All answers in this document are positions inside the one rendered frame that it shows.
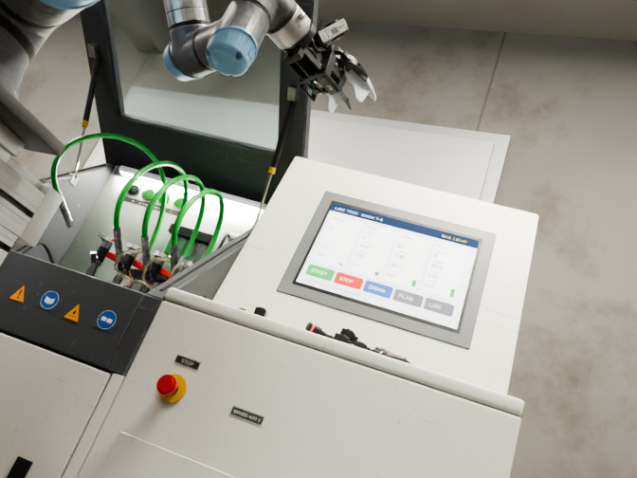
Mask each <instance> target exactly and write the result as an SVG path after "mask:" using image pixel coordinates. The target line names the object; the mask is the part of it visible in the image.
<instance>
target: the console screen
mask: <svg viewBox="0 0 637 478"><path fill-rule="evenodd" d="M495 239H496V233H492V232H488V231H484V230H477V229H473V228H470V227H466V226H462V225H458V224H455V223H451V222H447V221H444V220H440V219H436V218H432V217H428V216H424V215H421V214H417V213H413V212H409V211H402V210H398V209H396V208H392V207H388V206H384V205H380V204H376V203H373V202H369V201H365V200H361V199H357V198H353V197H350V196H346V195H342V194H338V193H332V192H328V191H326V192H325V193H324V195H323V197H322V198H321V200H320V202H319V204H318V207H317V209H316V211H315V213H314V215H313V217H312V219H311V221H310V223H309V225H308V227H307V229H306V231H305V233H304V235H303V236H302V238H301V240H300V243H299V245H298V247H297V249H296V251H295V253H294V255H293V257H292V259H291V261H290V263H289V265H288V267H287V269H286V271H285V272H284V274H283V276H282V279H281V281H280V283H279V285H278V287H277V291H280V292H282V293H285V294H288V295H292V296H295V297H298V298H301V299H304V300H307V301H310V302H313V303H319V304H322V305H326V306H329V307H332V308H334V309H338V310H341V311H344V312H347V313H351V314H354V315H357V316H359V317H363V318H366V319H369V320H372V321H376V322H381V323H385V324H387V325H390V326H393V327H397V328H400V329H403V330H406V331H410V332H412V333H415V334H418V335H422V336H425V337H428V338H431V339H435V340H439V341H443V342H446V343H449V344H452V345H456V346H459V347H462V348H464V349H468V350H469V349H470V345H471V341H472V337H473V333H474V329H475V325H476V320H477V317H478V313H479V308H480V304H481V300H482V293H483V289H484V285H485V280H486V276H487V272H488V268H489V264H490V260H491V256H492V251H493V247H494V244H495Z"/></svg>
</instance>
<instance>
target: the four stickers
mask: <svg viewBox="0 0 637 478"><path fill-rule="evenodd" d="M32 288H33V285H27V284H24V283H20V282H17V283H16V285H15V286H14V288H13V290H12V291H11V293H10V294H9V297H8V299H9V300H12V301H16V302H18V303H24V302H25V301H26V299H27V296H28V294H29V292H30V290H31V289H32ZM62 295H63V293H60V292H57V291H54V290H51V289H46V290H45V292H44V294H43V296H42V298H41V300H40V301H39V302H38V304H37V306H38V307H41V308H43V309H46V310H49V311H52V312H53V310H54V309H55V307H56V305H57V303H58V301H59V300H60V298H61V297H62ZM87 306H88V305H87V304H84V303H80V302H77V301H74V300H71V302H70V304H69V306H68V307H67V309H66V310H65V312H64V314H63V316H62V318H64V319H67V320H69V321H72V322H75V323H79V322H80V320H81V318H82V315H83V314H84V312H85V310H86V308H87ZM119 315H120V314H119V313H117V312H115V311H112V310H110V309H107V308H105V307H104V308H103V309H102V311H101V312H100V314H99V316H98V318H97V320H96V321H95V323H94V326H96V327H98V328H100V329H103V330H105V331H107V332H110V331H111V330H112V328H113V326H114V324H115V323H116V321H117V319H118V316H119Z"/></svg>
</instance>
